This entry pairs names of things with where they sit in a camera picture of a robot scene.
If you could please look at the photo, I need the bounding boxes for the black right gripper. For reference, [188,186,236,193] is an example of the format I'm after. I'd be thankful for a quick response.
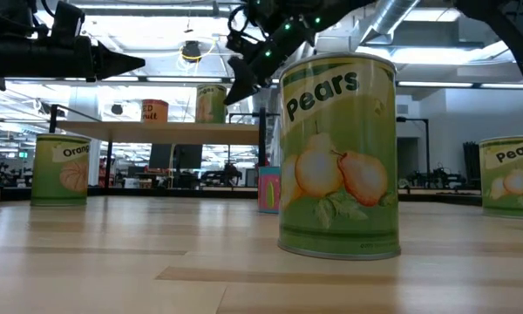
[222,17,318,106]

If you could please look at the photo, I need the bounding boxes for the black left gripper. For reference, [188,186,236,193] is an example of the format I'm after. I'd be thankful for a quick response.
[0,34,146,92]

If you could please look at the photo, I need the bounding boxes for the green oranges can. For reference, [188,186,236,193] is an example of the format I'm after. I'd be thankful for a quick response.
[30,133,92,208]
[194,84,228,125]

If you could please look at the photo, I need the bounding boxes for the red fruit can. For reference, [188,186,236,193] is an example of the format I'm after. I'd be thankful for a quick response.
[140,99,170,124]

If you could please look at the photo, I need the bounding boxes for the pink and teal can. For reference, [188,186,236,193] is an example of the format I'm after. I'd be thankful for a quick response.
[257,166,282,215]

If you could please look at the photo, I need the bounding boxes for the green pears can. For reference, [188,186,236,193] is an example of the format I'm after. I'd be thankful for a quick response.
[277,52,402,262]
[479,135,523,219]

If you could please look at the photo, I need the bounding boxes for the wooden shelf board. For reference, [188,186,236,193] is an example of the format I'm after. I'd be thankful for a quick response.
[56,120,261,146]

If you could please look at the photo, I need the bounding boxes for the black ceiling dome device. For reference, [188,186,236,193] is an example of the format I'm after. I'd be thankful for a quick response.
[181,40,203,65]

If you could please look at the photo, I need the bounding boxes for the long ceiling light strip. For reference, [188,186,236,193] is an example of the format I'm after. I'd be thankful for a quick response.
[396,80,523,90]
[99,76,280,85]

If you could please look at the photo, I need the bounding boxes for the dark background monitor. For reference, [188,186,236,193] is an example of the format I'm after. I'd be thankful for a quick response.
[173,143,204,170]
[148,143,173,170]

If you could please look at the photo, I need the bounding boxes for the black background panels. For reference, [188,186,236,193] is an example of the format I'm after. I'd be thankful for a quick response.
[463,141,481,180]

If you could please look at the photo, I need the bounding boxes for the silver ribbed ceiling duct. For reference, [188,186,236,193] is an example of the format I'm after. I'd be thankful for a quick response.
[233,3,282,114]

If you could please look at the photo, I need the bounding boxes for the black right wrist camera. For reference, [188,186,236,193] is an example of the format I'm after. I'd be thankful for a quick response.
[225,29,256,56]

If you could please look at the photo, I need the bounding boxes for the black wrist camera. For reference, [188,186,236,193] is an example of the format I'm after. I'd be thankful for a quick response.
[50,1,86,39]
[225,29,256,56]

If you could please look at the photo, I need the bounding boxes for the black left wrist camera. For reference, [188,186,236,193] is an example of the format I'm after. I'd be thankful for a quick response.
[50,1,86,39]

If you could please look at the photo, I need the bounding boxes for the black table edge frame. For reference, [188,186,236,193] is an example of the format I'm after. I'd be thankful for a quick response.
[0,186,483,207]

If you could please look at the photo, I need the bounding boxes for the silver smooth ceiling duct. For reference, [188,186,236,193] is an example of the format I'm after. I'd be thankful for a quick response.
[360,0,422,45]

